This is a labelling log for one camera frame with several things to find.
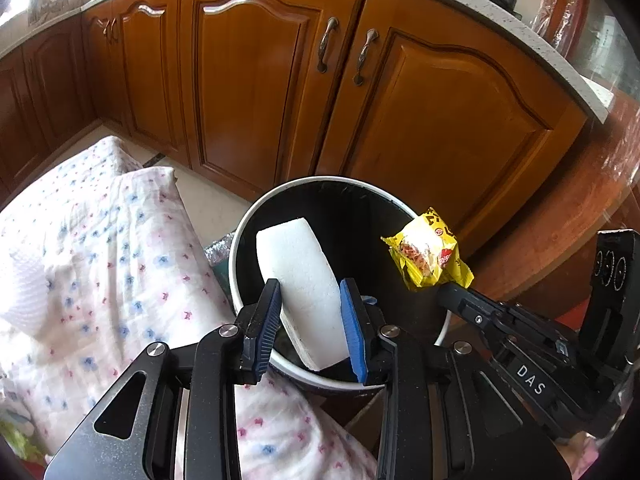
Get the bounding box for yellow noodle wrapper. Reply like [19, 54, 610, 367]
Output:
[382, 208, 474, 292]

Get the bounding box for white foam block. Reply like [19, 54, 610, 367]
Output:
[256, 218, 348, 372]

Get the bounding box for green snack bag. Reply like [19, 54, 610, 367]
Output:
[0, 420, 42, 464]

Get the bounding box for brown lower kitchen cabinets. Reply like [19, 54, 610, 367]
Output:
[1, 0, 610, 299]

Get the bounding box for floral white tablecloth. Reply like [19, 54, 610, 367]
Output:
[0, 134, 379, 480]

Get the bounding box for black tracker camera box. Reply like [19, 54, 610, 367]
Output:
[578, 229, 639, 372]

